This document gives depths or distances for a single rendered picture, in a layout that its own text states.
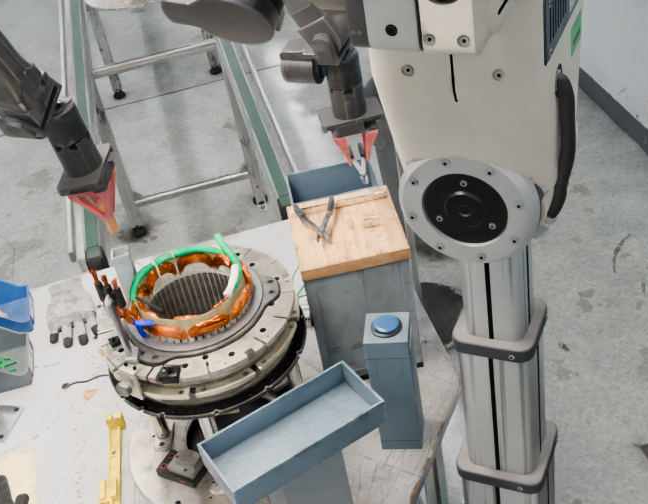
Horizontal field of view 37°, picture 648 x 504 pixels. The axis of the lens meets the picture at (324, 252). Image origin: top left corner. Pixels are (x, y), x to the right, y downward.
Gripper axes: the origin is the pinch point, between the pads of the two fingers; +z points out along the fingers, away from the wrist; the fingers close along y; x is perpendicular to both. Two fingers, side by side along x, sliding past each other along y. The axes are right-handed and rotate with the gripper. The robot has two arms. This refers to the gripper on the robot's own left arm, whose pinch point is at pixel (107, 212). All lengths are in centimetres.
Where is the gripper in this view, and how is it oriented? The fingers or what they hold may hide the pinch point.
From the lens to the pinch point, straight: 152.1
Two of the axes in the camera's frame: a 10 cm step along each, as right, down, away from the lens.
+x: 9.7, -1.6, -1.8
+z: 2.4, 7.3, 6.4
